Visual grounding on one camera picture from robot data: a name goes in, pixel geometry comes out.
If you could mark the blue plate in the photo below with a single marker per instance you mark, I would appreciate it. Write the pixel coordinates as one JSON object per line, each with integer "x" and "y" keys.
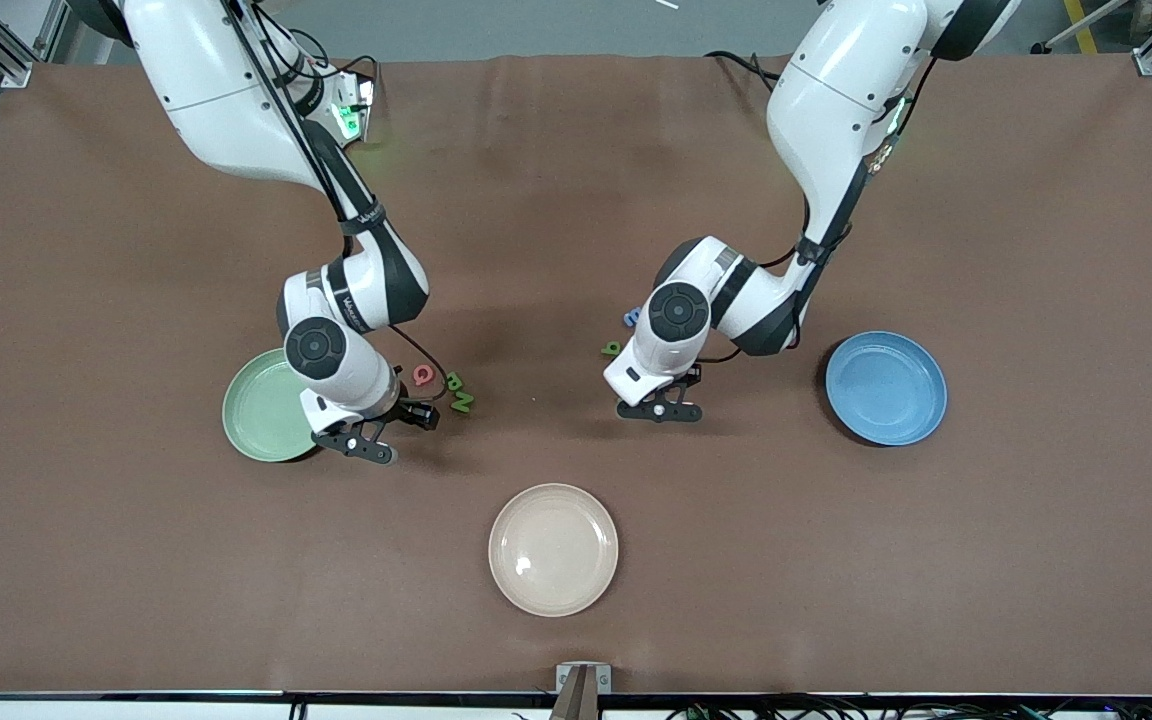
{"x": 886, "y": 390}

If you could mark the brown table cover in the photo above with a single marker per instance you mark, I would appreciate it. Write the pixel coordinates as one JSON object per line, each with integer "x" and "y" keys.
{"x": 236, "y": 600}

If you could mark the red foam letter Q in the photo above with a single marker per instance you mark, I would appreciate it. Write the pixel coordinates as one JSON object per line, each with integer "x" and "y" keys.
{"x": 423, "y": 375}

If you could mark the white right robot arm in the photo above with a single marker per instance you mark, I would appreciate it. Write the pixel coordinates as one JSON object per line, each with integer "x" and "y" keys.
{"x": 216, "y": 90}

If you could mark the beige plate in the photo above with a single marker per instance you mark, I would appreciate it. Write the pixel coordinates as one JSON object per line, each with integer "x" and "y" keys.
{"x": 553, "y": 550}

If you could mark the green foam letter q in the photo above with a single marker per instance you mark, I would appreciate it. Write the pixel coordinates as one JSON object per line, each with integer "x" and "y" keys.
{"x": 611, "y": 349}

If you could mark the green foam letter N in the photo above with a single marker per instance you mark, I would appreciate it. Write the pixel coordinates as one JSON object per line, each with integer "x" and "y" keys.
{"x": 462, "y": 402}

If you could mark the light green plate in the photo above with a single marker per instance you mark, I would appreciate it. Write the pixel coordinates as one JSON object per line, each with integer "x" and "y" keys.
{"x": 256, "y": 420}

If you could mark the white stand leg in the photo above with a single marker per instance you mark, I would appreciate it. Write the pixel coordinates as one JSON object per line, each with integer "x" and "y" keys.
{"x": 1040, "y": 46}

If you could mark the green foam letter B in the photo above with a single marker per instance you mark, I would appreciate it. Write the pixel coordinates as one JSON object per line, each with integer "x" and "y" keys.
{"x": 454, "y": 381}

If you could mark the grey metal camera bracket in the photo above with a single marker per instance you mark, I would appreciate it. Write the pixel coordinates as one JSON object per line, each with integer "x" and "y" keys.
{"x": 583, "y": 680}

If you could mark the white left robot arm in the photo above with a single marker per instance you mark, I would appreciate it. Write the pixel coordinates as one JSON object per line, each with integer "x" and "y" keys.
{"x": 836, "y": 90}

